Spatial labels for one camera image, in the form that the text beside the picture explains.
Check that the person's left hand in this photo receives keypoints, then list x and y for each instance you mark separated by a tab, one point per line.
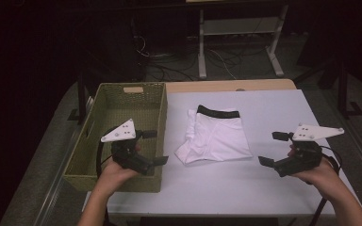
114	177

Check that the white table board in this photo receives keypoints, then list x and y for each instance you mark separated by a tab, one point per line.
264	188

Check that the person's right hand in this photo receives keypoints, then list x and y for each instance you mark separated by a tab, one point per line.
322	177

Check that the dark metal stand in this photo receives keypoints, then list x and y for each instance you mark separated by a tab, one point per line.
342	88

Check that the dark computer case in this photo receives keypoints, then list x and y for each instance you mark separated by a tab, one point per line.
116	50

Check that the white metal desk frame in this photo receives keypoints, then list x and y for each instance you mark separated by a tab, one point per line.
238	26

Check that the white boxer briefs black waistband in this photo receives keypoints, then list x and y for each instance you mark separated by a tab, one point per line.
220	138

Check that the black table leg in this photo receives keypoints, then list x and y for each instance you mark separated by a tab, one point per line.
81	97

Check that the green woven storage basket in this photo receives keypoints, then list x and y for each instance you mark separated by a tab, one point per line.
119	106

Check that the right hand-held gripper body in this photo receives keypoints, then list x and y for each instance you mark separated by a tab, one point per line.
304	157

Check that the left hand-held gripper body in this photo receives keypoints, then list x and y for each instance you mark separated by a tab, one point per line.
128	158

